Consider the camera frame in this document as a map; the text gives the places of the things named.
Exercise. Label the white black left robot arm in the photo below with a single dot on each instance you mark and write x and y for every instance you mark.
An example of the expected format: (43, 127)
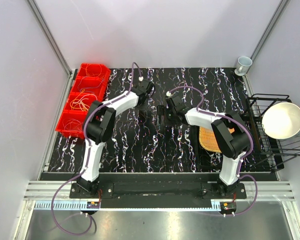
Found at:
(98, 128)

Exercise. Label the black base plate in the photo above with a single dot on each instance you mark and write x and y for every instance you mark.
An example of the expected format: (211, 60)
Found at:
(203, 185)

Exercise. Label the woven bamboo tray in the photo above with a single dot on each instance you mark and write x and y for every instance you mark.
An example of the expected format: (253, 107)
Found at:
(208, 140)

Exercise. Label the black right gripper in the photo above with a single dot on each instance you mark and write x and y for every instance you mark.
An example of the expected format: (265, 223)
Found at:
(162, 111)

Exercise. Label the white mug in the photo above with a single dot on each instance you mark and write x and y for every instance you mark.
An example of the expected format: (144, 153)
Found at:
(242, 66)

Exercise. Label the white bowl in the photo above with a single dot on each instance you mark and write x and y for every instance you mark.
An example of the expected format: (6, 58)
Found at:
(282, 121)

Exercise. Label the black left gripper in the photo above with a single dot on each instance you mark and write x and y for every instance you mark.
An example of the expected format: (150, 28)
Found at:
(147, 97)

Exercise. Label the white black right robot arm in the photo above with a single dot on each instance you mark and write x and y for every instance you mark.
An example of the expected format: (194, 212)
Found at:
(228, 130)

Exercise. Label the red storage bin row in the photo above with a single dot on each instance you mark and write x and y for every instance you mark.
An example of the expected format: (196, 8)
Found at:
(90, 84)

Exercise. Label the black wire dish rack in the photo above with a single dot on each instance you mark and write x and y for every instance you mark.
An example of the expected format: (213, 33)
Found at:
(256, 106)

